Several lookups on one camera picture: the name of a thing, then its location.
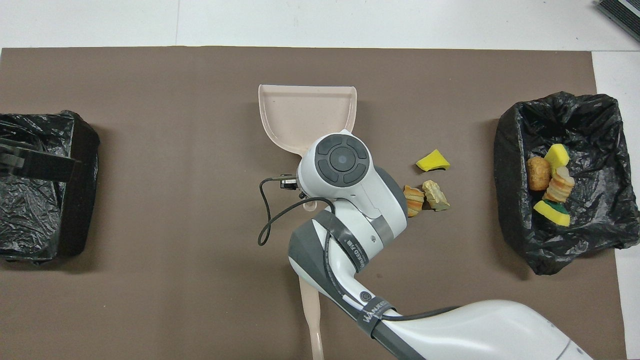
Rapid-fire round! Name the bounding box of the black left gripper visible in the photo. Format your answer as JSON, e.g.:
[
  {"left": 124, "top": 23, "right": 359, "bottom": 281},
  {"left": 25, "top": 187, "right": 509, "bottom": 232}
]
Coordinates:
[{"left": 0, "top": 137, "right": 81, "bottom": 184}]

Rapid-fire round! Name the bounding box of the beige plastic dustpan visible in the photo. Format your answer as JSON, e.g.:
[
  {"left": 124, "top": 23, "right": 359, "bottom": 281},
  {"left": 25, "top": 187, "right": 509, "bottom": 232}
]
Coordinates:
[{"left": 258, "top": 84, "right": 358, "bottom": 212}]

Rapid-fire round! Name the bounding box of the striped croissant piece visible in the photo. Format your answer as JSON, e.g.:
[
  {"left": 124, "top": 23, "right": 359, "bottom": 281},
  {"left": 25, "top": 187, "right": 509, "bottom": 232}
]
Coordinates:
[
  {"left": 403, "top": 185, "right": 426, "bottom": 218},
  {"left": 542, "top": 166, "right": 576, "bottom": 203}
]

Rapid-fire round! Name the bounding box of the beige hand brush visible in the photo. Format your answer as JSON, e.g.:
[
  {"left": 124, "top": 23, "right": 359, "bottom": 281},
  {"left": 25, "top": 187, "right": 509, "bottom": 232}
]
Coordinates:
[{"left": 298, "top": 275, "right": 326, "bottom": 360}]

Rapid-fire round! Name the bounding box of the yellow sponge piece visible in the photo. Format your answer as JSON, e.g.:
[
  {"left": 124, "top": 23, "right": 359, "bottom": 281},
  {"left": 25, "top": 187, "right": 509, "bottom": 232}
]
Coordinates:
[
  {"left": 533, "top": 200, "right": 571, "bottom": 227},
  {"left": 544, "top": 143, "right": 570, "bottom": 171},
  {"left": 416, "top": 149, "right": 451, "bottom": 172}
]

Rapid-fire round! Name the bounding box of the pale torn bread piece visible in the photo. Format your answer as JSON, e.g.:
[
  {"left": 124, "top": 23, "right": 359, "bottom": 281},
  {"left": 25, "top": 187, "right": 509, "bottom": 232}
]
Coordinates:
[{"left": 422, "top": 180, "right": 450, "bottom": 212}]

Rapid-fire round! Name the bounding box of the brown bread roll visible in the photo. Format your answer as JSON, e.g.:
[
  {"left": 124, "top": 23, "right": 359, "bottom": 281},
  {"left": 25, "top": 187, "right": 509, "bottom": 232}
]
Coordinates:
[{"left": 526, "top": 156, "right": 552, "bottom": 192}]

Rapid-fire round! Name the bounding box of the boxy bin with black bag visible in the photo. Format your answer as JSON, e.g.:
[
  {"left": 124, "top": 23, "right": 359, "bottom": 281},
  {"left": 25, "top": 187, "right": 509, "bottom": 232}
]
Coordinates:
[{"left": 0, "top": 110, "right": 100, "bottom": 264}]

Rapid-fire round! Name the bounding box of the open bin with black bag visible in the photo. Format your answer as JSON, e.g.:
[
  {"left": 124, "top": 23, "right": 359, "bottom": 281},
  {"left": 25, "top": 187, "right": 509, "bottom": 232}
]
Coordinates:
[{"left": 494, "top": 91, "right": 640, "bottom": 276}]

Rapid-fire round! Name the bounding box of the brown table mat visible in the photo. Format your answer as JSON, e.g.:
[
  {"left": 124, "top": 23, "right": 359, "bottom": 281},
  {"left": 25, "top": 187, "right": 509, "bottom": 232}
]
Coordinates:
[{"left": 0, "top": 46, "right": 627, "bottom": 360}]

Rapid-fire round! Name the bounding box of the grey ribbed block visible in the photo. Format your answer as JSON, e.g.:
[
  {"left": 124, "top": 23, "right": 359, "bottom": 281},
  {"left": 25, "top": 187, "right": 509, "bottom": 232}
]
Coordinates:
[{"left": 597, "top": 0, "right": 640, "bottom": 42}]

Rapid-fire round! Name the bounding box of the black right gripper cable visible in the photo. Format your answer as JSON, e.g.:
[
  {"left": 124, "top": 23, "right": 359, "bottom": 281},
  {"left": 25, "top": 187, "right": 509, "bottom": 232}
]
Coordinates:
[{"left": 257, "top": 176, "right": 461, "bottom": 321}]

